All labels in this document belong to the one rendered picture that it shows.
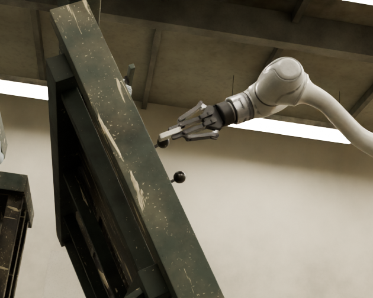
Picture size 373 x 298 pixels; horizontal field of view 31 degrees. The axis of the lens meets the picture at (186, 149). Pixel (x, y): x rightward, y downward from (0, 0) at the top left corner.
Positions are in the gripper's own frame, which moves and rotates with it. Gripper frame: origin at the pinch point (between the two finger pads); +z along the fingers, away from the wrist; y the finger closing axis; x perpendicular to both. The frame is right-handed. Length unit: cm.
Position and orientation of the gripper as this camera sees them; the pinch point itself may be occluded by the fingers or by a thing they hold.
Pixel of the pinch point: (170, 134)
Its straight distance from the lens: 196.2
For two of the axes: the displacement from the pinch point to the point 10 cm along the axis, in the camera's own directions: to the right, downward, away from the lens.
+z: -8.9, 3.4, -2.9
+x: -1.7, 3.6, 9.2
